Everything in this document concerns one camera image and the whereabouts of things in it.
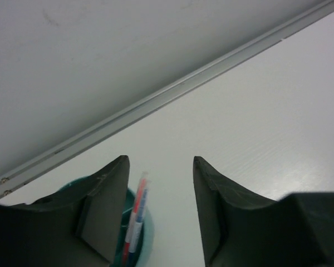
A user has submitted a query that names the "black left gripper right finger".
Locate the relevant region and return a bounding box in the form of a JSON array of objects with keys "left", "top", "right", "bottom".
[{"left": 193, "top": 156, "right": 334, "bottom": 266}]

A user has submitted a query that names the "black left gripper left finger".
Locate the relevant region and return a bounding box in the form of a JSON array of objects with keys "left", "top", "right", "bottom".
[{"left": 0, "top": 156, "right": 130, "bottom": 266}]

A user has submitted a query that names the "red and white pen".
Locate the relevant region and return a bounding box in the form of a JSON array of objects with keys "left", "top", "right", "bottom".
[{"left": 121, "top": 172, "right": 149, "bottom": 266}]

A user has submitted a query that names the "blue and white pen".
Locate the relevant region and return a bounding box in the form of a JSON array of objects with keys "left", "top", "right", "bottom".
[{"left": 125, "top": 187, "right": 149, "bottom": 266}]

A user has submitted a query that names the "teal round organizer container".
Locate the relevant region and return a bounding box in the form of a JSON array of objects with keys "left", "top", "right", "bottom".
[{"left": 55, "top": 177, "right": 156, "bottom": 267}]

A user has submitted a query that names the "aluminium frame rail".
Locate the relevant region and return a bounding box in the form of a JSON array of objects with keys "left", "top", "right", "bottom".
[{"left": 0, "top": 1, "right": 334, "bottom": 199}]

